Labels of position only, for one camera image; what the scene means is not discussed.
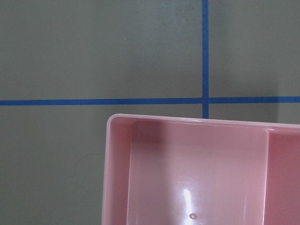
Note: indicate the pink plastic bin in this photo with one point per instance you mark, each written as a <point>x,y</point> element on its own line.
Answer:
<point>184,171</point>

